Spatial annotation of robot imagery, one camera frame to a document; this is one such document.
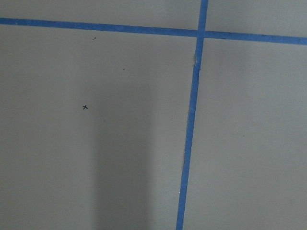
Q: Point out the blue tape line crosswise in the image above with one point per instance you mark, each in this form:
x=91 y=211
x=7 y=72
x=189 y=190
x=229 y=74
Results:
x=157 y=31

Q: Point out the blue tape line lengthwise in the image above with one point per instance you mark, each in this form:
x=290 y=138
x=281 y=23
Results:
x=191 y=115

